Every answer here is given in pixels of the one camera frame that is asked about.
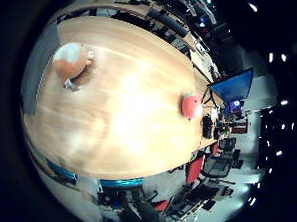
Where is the red round plush toy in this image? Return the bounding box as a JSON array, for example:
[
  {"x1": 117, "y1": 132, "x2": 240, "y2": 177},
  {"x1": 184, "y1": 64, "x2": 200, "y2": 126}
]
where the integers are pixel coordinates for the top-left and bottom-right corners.
[{"x1": 179, "y1": 90, "x2": 205, "y2": 122}]

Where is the black device on table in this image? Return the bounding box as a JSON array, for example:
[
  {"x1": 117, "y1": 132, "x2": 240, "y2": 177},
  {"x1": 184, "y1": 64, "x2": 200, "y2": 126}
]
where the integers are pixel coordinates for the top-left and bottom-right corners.
[{"x1": 200, "y1": 115, "x2": 215, "y2": 140}]

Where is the red chair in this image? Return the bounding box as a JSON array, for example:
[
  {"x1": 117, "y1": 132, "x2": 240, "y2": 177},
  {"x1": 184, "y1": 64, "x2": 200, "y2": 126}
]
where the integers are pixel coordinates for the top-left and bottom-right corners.
[{"x1": 185, "y1": 153, "x2": 206, "y2": 186}]

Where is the blue table clamp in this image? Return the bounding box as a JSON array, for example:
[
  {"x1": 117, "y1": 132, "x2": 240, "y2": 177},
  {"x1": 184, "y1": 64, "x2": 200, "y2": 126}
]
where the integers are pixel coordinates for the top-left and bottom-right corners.
[
  {"x1": 45, "y1": 159, "x2": 79, "y2": 183},
  {"x1": 98, "y1": 176, "x2": 145, "y2": 191}
]

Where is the black office chair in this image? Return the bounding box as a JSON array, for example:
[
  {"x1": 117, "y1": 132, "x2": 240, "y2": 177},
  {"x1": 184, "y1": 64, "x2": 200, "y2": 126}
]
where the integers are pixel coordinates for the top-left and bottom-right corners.
[{"x1": 200, "y1": 155, "x2": 238, "y2": 186}]

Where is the blue-screen monitor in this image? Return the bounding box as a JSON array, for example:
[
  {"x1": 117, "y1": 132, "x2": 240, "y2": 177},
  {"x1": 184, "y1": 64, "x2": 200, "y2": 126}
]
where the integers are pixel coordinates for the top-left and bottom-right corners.
[{"x1": 207, "y1": 65, "x2": 255, "y2": 106}]

